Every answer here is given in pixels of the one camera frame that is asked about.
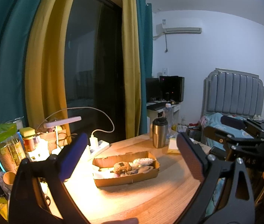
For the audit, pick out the white computer desk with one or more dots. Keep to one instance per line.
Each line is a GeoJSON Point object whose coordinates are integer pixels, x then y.
{"type": "Point", "coordinates": [153, 116]}

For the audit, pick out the light blue bedding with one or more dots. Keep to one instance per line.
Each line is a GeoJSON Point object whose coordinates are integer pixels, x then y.
{"type": "Point", "coordinates": [213, 121]}

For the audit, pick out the wide teal curtain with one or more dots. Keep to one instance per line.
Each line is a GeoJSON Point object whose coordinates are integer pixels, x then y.
{"type": "Point", "coordinates": [8, 63]}

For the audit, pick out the grey padded bed headboard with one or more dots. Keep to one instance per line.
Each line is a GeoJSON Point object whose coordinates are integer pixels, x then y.
{"type": "Point", "coordinates": [234, 93]}

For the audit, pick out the green plastic bag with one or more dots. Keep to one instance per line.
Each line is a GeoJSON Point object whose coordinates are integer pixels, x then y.
{"type": "Point", "coordinates": [3, 131]}

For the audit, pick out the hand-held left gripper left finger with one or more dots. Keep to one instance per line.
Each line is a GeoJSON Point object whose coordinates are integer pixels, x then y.
{"type": "Point", "coordinates": [72, 158]}

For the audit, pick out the white desk lamp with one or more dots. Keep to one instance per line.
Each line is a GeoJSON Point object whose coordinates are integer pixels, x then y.
{"type": "Point", "coordinates": [62, 122]}

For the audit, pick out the yellow sponge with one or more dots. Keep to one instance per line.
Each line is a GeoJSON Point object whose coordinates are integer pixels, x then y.
{"type": "Point", "coordinates": [27, 131]}

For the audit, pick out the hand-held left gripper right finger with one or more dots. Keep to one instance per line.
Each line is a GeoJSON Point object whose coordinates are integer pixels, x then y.
{"type": "Point", "coordinates": [190, 156]}

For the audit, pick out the brown plush toy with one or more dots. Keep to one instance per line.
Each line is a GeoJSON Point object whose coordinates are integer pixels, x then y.
{"type": "Point", "coordinates": [122, 166]}

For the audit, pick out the white air conditioner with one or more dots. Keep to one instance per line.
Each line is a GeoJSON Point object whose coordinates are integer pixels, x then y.
{"type": "Point", "coordinates": [183, 30]}

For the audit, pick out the wide yellow curtain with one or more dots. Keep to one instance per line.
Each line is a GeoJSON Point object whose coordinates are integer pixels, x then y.
{"type": "Point", "coordinates": [45, 63]}

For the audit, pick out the yellow packet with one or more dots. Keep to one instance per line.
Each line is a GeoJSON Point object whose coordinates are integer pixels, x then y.
{"type": "Point", "coordinates": [0, 207]}

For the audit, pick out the narrow teal curtain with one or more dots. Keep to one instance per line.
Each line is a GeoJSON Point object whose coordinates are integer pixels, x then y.
{"type": "Point", "coordinates": [146, 51]}

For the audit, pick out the steel tumbler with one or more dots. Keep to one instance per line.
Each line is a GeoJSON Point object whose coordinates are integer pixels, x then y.
{"type": "Point", "coordinates": [160, 135]}

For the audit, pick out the wooden desk organizer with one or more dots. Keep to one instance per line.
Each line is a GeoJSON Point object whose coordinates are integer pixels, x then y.
{"type": "Point", "coordinates": [50, 140]}

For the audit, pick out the black computer monitor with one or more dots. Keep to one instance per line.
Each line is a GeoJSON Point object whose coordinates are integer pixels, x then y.
{"type": "Point", "coordinates": [152, 88]}

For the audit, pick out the cardboard box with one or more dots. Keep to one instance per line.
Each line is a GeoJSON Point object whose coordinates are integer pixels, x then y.
{"type": "Point", "coordinates": [122, 180]}

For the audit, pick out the white plush toy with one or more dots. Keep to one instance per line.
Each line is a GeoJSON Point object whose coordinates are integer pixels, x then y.
{"type": "Point", "coordinates": [143, 161]}

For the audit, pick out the single paper cup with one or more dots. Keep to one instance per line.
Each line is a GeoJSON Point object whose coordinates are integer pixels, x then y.
{"type": "Point", "coordinates": [8, 179]}

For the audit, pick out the grey knit glove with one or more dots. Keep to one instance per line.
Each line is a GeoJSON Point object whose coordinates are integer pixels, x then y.
{"type": "Point", "coordinates": [141, 169]}

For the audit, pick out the white power strip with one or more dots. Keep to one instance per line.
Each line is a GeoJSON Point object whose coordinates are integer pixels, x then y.
{"type": "Point", "coordinates": [101, 145]}

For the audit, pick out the dark glass window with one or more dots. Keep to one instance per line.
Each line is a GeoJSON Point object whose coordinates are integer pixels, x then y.
{"type": "Point", "coordinates": [94, 63]}

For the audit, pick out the glass jar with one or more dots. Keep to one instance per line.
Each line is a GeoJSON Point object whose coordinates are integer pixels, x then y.
{"type": "Point", "coordinates": [29, 143]}

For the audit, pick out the narrow yellow curtain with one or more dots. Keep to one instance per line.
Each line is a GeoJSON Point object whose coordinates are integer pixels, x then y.
{"type": "Point", "coordinates": [130, 63]}

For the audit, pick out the clear plastic water bottle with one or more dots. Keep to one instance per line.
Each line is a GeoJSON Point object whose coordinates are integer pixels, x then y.
{"type": "Point", "coordinates": [168, 116]}

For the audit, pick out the black computer tower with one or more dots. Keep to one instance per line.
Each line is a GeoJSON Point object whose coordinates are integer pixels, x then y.
{"type": "Point", "coordinates": [171, 88]}

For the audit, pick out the white charger plug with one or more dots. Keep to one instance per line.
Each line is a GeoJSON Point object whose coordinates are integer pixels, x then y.
{"type": "Point", "coordinates": [94, 142]}

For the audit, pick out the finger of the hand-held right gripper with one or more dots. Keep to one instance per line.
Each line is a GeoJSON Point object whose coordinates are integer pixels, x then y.
{"type": "Point", "coordinates": [220, 136]}
{"type": "Point", "coordinates": [233, 122]}

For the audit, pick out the packed stack of paper cups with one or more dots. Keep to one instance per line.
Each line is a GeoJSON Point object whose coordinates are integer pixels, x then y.
{"type": "Point", "coordinates": [8, 154]}

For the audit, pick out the yellow tissue pack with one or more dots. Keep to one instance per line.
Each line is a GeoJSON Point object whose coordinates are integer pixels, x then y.
{"type": "Point", "coordinates": [173, 148]}

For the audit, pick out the black keyboard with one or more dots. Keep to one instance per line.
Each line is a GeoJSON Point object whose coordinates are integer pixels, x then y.
{"type": "Point", "coordinates": [157, 106]}

